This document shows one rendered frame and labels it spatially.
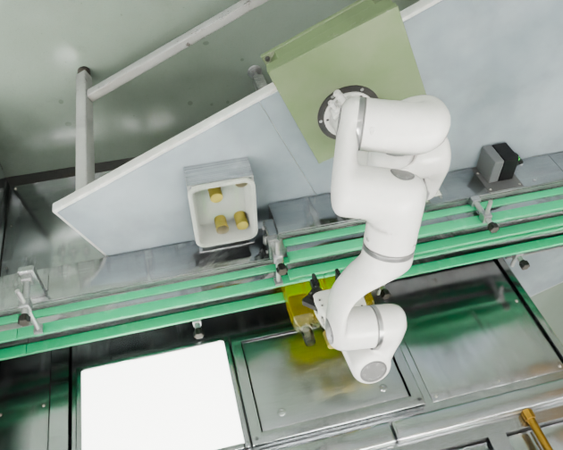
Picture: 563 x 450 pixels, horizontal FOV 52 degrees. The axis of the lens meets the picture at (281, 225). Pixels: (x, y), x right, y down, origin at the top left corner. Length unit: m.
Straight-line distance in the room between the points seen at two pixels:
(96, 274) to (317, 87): 0.80
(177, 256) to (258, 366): 0.39
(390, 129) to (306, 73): 0.47
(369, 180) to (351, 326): 0.27
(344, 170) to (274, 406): 0.87
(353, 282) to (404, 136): 0.25
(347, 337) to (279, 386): 0.65
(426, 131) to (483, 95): 0.80
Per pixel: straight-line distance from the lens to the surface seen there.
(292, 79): 1.34
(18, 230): 2.22
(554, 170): 1.94
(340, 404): 1.61
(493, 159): 1.78
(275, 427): 1.57
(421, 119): 0.92
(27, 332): 1.66
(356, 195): 0.87
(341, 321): 0.98
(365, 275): 0.95
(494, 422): 1.69
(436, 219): 1.70
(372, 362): 1.06
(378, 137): 0.92
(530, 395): 1.74
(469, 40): 1.59
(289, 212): 1.64
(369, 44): 1.35
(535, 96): 1.82
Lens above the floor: 1.94
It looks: 43 degrees down
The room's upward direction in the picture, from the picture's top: 161 degrees clockwise
